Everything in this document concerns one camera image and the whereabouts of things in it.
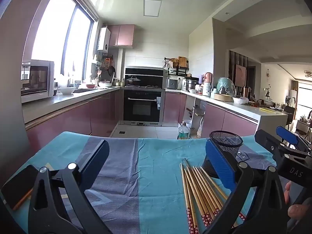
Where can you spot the pink wall cabinet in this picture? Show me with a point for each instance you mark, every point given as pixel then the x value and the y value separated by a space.
pixel 121 35

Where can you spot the brown wall picture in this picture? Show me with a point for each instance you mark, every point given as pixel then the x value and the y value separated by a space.
pixel 240 75

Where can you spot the black built-in oven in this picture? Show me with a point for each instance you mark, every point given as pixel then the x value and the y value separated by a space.
pixel 141 107

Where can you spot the square ceiling light panel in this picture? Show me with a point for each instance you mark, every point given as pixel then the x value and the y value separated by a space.
pixel 152 7

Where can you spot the black mesh utensil holder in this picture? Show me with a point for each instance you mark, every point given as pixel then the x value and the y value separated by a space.
pixel 232 153

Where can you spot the bunch of wooden chopsticks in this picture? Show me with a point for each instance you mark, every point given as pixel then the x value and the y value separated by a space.
pixel 195 187

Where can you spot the large kitchen window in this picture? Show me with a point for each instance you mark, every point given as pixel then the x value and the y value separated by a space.
pixel 53 29

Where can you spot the round wooden tray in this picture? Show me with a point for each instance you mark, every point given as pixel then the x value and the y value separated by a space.
pixel 223 98

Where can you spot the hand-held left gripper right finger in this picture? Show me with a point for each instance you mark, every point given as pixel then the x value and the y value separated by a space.
pixel 219 165

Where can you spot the steel cooking pot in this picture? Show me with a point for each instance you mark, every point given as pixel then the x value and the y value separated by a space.
pixel 191 84

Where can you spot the pink base cabinets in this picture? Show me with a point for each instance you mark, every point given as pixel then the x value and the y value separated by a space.
pixel 173 107
pixel 73 119

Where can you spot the grey kitchen countertop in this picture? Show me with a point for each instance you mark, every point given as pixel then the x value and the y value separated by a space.
pixel 63 100

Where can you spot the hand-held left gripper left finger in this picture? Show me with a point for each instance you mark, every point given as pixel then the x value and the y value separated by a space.
pixel 97 160

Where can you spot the white water heater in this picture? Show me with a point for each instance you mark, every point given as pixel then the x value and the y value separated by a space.
pixel 103 39

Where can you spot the green dome food cover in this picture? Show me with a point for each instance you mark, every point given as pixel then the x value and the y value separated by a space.
pixel 225 82

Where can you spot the pot with glass lid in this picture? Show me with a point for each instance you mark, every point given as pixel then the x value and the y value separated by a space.
pixel 133 81

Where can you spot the clear oil bottle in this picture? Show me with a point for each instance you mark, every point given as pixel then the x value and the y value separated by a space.
pixel 184 132

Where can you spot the white microwave oven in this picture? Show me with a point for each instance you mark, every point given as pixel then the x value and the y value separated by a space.
pixel 36 78

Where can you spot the black range hood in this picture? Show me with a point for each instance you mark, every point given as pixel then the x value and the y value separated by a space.
pixel 146 76

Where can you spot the person's right hand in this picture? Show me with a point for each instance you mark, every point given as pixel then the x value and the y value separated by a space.
pixel 296 211

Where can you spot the white bowl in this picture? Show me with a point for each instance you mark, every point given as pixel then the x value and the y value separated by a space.
pixel 67 90

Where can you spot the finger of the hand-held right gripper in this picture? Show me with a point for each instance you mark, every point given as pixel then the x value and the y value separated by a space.
pixel 286 134
pixel 264 139

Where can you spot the black wall shelf rack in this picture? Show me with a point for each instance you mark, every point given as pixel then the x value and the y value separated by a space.
pixel 181 70

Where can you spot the black smartphone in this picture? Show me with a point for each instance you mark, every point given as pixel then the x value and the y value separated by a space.
pixel 17 187

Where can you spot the lilac container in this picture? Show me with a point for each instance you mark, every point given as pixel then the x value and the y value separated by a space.
pixel 201 79

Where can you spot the blue and grey tablecloth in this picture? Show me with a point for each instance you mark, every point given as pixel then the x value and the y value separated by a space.
pixel 151 175

